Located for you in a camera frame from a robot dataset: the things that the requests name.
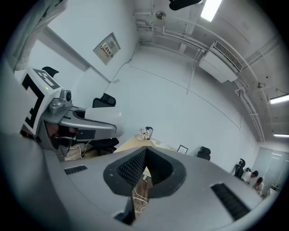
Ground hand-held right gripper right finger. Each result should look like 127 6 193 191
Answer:
135 146 264 231

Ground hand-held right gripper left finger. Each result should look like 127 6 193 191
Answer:
0 133 147 231

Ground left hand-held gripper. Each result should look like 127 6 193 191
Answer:
19 67 124 162

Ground person's left forearm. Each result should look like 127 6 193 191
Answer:
0 60 29 137

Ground person's left hand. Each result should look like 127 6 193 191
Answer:
46 123 79 139

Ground light wooden desk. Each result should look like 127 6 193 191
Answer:
113 134 179 181

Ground white ceiling pipes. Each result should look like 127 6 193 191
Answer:
132 12 266 143

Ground white ceiling air conditioner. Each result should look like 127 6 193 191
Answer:
198 41 244 83

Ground black overhead object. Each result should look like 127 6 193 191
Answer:
168 0 203 11

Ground ceiling light panel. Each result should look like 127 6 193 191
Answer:
200 0 224 23

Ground white cable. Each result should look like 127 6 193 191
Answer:
65 139 92 160
132 186 149 214

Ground wall electrical panel box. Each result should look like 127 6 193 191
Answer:
93 32 121 66

